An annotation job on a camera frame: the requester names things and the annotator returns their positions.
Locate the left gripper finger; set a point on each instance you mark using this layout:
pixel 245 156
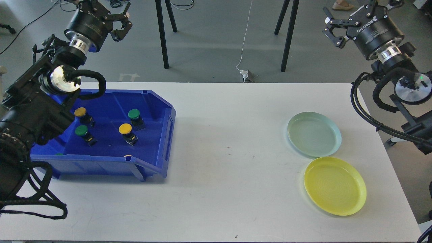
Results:
pixel 119 34
pixel 123 16

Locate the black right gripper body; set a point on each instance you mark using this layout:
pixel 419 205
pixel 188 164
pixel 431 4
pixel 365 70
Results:
pixel 374 30

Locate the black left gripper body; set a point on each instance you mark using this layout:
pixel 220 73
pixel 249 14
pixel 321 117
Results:
pixel 89 21

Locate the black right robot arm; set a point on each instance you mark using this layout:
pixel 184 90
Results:
pixel 398 81

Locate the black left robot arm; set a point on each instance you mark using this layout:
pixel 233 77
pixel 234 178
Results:
pixel 38 105

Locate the light green plate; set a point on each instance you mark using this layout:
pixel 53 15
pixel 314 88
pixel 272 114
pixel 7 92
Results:
pixel 313 134

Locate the yellow plate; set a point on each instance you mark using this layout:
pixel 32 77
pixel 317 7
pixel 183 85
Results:
pixel 335 186

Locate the left black tripod legs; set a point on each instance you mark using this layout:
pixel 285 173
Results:
pixel 161 27

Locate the black tripod legs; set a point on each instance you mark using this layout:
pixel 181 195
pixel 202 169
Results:
pixel 293 15
pixel 161 27

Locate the person's foot in sandal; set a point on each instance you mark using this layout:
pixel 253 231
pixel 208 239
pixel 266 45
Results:
pixel 342 5

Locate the right black tripod legs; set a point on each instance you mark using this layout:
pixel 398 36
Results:
pixel 293 15

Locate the blue plastic bin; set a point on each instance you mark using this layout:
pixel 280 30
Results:
pixel 150 153

